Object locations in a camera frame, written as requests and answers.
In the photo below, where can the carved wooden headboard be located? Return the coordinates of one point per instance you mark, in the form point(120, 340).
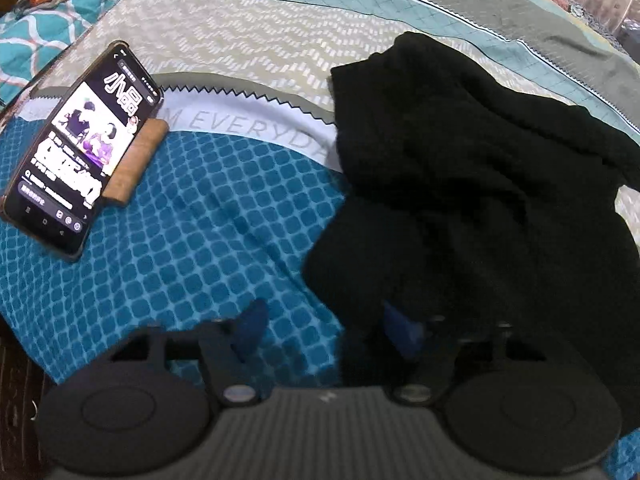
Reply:
point(20, 385)

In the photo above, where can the black smartphone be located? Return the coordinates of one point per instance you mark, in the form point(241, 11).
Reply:
point(75, 160)

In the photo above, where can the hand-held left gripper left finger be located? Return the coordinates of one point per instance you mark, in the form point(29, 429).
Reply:
point(252, 327)

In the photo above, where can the teal lattice print pillow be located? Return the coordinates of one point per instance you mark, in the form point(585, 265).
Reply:
point(30, 40)

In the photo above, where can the brown wooden phone stand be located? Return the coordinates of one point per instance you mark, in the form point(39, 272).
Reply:
point(140, 160)

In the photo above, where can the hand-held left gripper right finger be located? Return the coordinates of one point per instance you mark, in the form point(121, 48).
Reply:
point(400, 330)

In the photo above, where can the black pants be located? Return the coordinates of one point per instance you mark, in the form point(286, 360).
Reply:
point(475, 160)

